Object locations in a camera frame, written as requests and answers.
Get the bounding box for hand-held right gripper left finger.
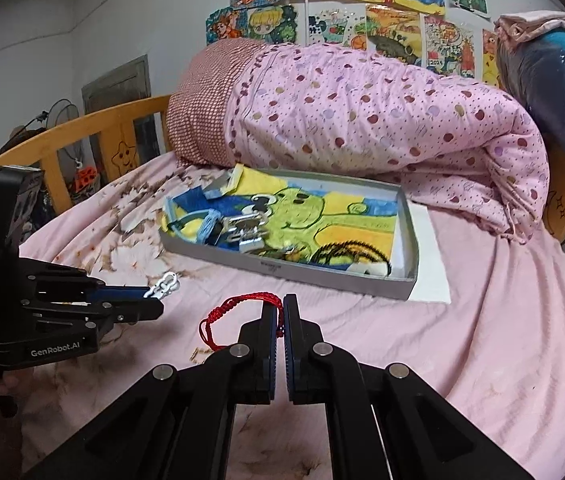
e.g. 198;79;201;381
22;304;279;480

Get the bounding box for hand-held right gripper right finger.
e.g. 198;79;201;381
283;294;535;480

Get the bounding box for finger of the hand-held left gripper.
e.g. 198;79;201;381
101;298;166;325
86;283;156;307

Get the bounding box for white chain clip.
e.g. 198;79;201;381
144;270;181;298

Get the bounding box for red cord bracelet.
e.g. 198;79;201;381
198;292;284;354

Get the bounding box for grey shallow box tray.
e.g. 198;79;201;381
159;164;421;301

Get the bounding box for brown beaded hair tie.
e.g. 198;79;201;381
281;244;314;264

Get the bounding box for blue wrist watch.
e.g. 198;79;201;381
166;207;224;247

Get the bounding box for black bead necklace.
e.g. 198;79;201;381
309;240;394;269

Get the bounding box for orange ladybug toy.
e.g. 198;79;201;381
73;164;100;194

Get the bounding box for standing fan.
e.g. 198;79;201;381
10;98;82;152

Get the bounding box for pink floral bedsheet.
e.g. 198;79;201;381
0;152;565;480

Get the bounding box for red checked pillow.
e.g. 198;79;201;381
166;40;269;169

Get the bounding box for grey door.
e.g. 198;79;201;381
81;55;162;167

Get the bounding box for pink dotted quilt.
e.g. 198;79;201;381
222;42;551;242

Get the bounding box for blue plastic-wrapped bundle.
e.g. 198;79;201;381
503;26;565;162

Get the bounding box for pink folded cloth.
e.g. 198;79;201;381
493;10;565;45

